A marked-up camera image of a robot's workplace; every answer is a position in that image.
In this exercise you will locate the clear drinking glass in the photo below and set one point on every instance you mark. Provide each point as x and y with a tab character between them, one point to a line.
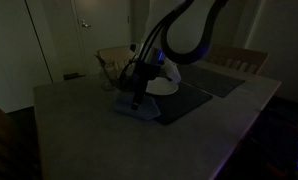
107	83

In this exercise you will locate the blue cloth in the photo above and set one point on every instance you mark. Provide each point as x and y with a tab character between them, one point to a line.
142	113

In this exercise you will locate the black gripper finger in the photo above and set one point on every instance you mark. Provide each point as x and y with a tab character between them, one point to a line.
141	95
135	100

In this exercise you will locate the white round plate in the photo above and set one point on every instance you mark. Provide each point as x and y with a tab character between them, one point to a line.
163	88

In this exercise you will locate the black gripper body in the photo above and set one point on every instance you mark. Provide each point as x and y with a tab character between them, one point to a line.
145	73

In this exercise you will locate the wooden slatted chair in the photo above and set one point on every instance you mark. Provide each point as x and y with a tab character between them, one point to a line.
235	55
115	55

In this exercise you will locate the dark placemat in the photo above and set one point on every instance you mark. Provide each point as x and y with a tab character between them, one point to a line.
212	81
182	103

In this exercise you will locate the white door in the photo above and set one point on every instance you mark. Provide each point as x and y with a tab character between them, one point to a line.
102	36

